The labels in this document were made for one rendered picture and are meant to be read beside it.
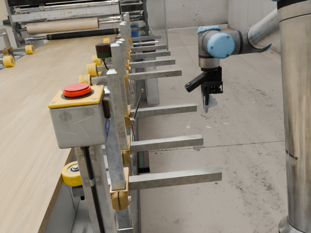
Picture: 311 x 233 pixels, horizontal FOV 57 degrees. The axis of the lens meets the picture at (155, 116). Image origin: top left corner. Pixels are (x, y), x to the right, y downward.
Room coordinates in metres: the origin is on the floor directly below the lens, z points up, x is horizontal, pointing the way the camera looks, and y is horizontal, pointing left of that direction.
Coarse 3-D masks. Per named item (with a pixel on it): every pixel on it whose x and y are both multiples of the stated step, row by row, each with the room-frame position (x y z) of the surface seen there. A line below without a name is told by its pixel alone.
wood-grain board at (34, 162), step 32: (32, 64) 2.20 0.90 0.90; (64, 64) 2.11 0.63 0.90; (0, 96) 1.46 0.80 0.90; (32, 96) 1.41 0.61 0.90; (0, 128) 1.04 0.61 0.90; (32, 128) 1.01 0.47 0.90; (0, 160) 0.79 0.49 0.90; (32, 160) 0.77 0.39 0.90; (64, 160) 0.75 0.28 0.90; (0, 192) 0.62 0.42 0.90; (32, 192) 0.61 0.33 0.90; (0, 224) 0.50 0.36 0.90; (32, 224) 0.50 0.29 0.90
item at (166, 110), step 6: (144, 108) 1.22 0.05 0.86; (150, 108) 1.21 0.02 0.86; (156, 108) 1.20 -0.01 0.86; (162, 108) 1.20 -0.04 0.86; (168, 108) 1.19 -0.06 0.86; (174, 108) 1.19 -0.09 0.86; (180, 108) 1.19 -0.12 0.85; (186, 108) 1.20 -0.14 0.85; (192, 108) 1.20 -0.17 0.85; (132, 114) 1.19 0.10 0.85; (138, 114) 1.19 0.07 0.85; (144, 114) 1.19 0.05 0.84; (150, 114) 1.19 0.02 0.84; (156, 114) 1.19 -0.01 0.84; (162, 114) 1.19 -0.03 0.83
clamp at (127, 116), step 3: (129, 105) 1.24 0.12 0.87; (129, 108) 1.21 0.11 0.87; (129, 111) 1.17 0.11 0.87; (126, 114) 1.14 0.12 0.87; (129, 114) 1.14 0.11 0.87; (126, 117) 1.12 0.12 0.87; (129, 117) 1.13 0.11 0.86; (126, 120) 1.12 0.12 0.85; (129, 120) 1.12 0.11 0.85; (126, 123) 1.12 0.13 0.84; (129, 123) 1.12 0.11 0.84; (126, 126) 1.12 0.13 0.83
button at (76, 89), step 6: (72, 84) 0.42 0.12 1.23; (78, 84) 0.41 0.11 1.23; (84, 84) 0.41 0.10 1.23; (66, 90) 0.39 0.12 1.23; (72, 90) 0.39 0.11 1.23; (78, 90) 0.39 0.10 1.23; (84, 90) 0.39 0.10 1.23; (90, 90) 0.40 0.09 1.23; (66, 96) 0.39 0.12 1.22; (72, 96) 0.38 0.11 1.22; (78, 96) 0.38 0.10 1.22
